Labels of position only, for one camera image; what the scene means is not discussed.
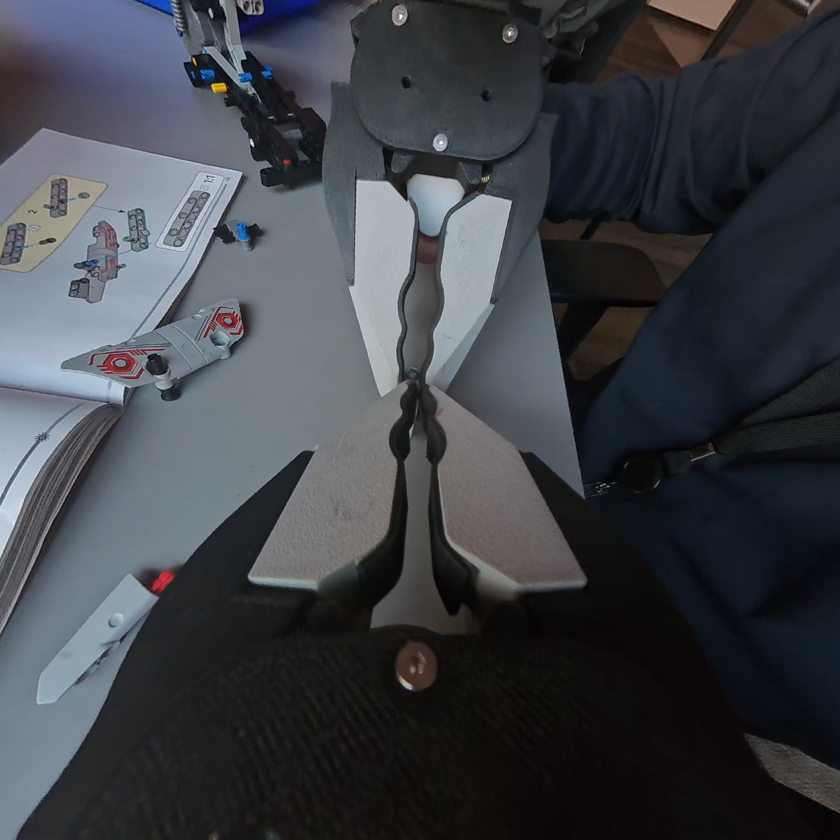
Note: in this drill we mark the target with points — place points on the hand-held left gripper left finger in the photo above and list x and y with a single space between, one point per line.
328 512

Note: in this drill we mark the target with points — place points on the grey Lego panel red pin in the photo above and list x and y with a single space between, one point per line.
98 636

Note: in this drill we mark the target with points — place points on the office chair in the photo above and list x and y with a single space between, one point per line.
604 272

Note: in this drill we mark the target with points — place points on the small grey lego assembly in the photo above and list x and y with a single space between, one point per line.
412 377

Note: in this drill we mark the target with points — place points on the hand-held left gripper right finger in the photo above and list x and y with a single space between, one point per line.
505 518

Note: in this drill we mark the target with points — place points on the lego instruction booklet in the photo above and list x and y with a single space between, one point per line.
65 315

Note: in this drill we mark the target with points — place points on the small black lego pin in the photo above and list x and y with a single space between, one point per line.
225 233

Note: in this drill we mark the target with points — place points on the blue plastic bin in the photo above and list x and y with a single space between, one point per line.
253 19

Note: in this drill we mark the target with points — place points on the person's navy jacket torso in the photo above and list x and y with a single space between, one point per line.
722 590

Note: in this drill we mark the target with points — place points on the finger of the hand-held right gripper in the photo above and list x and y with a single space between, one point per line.
380 275
472 262

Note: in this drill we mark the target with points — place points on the blue grey lego connector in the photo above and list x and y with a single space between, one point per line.
247 237

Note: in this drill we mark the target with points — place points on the person's right forearm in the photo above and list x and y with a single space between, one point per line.
656 151

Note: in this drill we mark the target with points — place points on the black lego vehicle chassis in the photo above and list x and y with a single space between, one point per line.
275 124

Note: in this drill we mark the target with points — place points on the grey red-patterned lego panel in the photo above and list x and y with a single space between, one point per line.
190 341

